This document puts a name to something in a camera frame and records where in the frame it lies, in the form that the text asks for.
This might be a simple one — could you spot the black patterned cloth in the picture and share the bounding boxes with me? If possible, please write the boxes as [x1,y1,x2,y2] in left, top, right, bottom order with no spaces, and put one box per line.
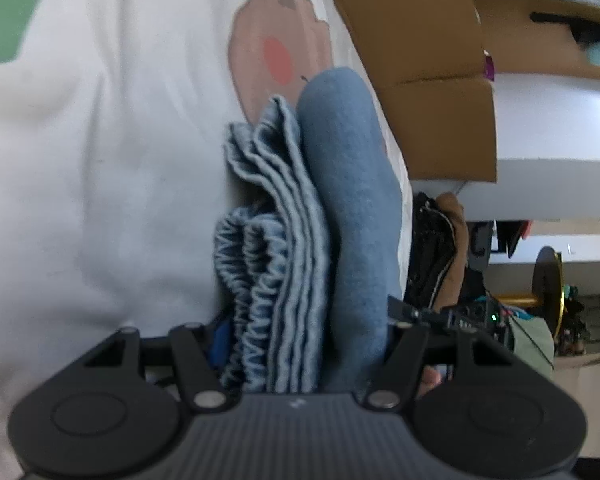
[409,192,468,311]

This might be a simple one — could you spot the upright cardboard box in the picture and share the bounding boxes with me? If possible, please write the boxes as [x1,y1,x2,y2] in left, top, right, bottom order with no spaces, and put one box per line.
[472,0,600,81]

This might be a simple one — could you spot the bear print bed sheet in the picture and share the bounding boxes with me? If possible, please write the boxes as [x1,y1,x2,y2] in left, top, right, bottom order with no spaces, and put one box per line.
[0,0,416,480]

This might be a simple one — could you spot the flattened cardboard sheet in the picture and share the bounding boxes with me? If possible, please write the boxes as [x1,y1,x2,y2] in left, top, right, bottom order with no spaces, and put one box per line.
[312,0,498,183]

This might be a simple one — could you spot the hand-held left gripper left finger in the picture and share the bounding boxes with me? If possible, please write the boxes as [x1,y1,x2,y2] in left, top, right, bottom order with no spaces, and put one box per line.
[82,321,241,411]

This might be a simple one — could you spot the gold round side table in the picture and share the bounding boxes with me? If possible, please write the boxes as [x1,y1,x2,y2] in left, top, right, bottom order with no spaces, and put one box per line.
[490,246,566,338]

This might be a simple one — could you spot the blue denim pants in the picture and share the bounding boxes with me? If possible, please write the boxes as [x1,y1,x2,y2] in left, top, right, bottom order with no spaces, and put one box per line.
[214,67,411,395]

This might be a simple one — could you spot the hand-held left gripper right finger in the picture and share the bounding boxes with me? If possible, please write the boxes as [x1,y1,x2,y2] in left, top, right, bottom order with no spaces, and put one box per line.
[365,296,503,409]

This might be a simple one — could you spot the green cloth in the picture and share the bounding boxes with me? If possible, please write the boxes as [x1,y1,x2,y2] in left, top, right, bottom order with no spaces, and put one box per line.
[507,310,556,381]

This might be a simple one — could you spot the black electronic device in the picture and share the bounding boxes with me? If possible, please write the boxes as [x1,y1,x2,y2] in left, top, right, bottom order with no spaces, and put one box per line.
[432,297,513,348]

